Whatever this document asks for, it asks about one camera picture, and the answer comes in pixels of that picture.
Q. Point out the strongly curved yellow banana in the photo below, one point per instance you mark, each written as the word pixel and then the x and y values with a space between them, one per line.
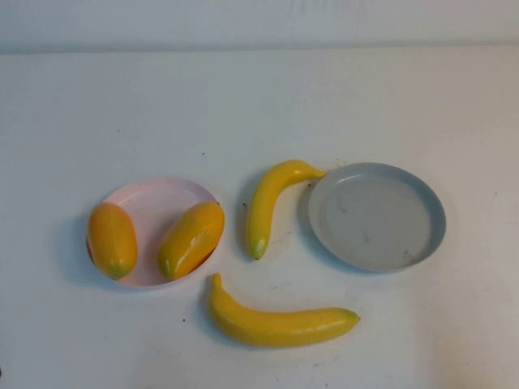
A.
pixel 261 210

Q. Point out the large glossy orange mango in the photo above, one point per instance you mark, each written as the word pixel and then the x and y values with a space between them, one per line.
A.
pixel 190 241

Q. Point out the long gently curved yellow banana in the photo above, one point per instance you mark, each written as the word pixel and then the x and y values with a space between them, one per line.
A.
pixel 275 328

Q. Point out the small oval matte mango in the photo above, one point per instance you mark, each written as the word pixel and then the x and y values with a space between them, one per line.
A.
pixel 111 239

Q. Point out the pink round plate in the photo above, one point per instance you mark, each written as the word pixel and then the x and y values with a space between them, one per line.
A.
pixel 158 202

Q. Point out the blue-grey round plate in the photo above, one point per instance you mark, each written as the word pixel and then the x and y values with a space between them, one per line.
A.
pixel 377 223

